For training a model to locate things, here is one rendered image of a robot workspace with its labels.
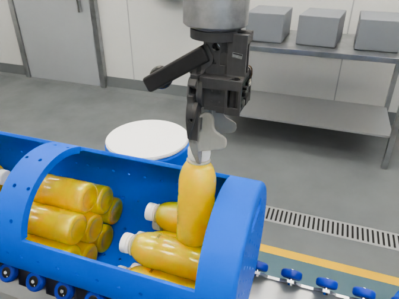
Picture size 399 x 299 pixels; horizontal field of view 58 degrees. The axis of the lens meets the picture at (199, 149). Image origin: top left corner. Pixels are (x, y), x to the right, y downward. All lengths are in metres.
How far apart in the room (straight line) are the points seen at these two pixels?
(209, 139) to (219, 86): 0.09
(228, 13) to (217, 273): 0.37
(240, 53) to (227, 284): 0.34
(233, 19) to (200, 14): 0.04
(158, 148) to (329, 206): 1.78
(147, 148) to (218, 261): 0.65
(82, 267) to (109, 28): 3.99
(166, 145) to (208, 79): 0.68
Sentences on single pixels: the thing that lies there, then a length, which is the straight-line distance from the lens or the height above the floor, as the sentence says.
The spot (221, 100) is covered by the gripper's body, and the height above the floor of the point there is 1.40.
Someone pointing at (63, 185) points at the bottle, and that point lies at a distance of 0.81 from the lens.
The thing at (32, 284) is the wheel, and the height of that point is 0.96.
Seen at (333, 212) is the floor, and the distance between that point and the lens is 2.67.
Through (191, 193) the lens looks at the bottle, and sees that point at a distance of 0.61.
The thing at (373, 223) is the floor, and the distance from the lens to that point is 2.68.
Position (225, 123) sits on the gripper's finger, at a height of 1.34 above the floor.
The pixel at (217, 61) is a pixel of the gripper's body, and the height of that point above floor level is 1.46.
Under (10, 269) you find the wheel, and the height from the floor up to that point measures 0.97.
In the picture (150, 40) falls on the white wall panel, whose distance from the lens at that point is 4.30.
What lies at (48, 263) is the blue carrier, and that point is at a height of 1.09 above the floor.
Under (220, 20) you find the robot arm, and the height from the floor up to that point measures 1.52.
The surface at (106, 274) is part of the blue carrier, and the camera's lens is 0.68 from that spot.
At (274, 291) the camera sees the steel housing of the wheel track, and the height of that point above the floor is 0.93.
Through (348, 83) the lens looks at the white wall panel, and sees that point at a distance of 3.92.
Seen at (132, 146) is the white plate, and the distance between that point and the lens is 1.18.
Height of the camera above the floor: 1.61
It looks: 30 degrees down
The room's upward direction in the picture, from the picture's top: straight up
